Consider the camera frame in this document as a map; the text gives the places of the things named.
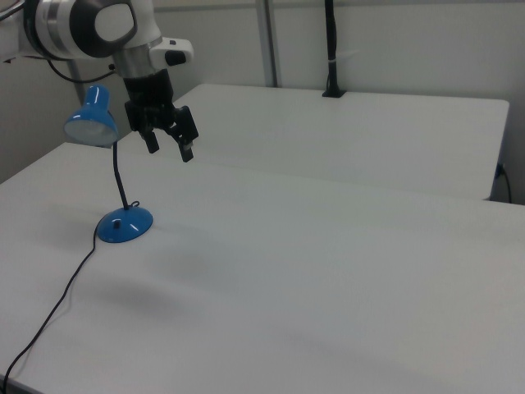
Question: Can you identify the blue desk lamp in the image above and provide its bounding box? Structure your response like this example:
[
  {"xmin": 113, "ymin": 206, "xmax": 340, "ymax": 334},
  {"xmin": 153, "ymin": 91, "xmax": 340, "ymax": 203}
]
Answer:
[{"xmin": 62, "ymin": 84, "xmax": 154, "ymax": 245}]

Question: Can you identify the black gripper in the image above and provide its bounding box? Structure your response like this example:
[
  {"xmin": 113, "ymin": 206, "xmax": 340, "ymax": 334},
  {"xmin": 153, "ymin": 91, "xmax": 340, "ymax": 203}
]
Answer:
[{"xmin": 122, "ymin": 68, "xmax": 200, "ymax": 164}]

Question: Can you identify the grey aluminium frame post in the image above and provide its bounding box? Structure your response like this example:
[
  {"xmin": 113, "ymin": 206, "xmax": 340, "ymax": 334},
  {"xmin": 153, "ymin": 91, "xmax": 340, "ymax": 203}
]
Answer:
[{"xmin": 257, "ymin": 0, "xmax": 285, "ymax": 89}]

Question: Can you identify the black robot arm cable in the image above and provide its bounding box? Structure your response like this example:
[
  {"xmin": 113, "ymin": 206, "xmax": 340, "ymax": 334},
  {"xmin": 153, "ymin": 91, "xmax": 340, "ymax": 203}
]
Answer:
[{"xmin": 48, "ymin": 58, "xmax": 118, "ymax": 84}]

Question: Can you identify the black lamp power cord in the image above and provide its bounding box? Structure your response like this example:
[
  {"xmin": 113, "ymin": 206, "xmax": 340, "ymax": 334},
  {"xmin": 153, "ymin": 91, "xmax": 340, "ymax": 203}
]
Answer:
[{"xmin": 0, "ymin": 199, "xmax": 141, "ymax": 387}]

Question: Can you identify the black cable beside table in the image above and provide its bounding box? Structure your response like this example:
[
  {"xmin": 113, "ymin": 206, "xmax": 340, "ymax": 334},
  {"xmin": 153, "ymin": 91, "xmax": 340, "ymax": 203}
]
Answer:
[{"xmin": 495, "ymin": 163, "xmax": 514, "ymax": 204}]

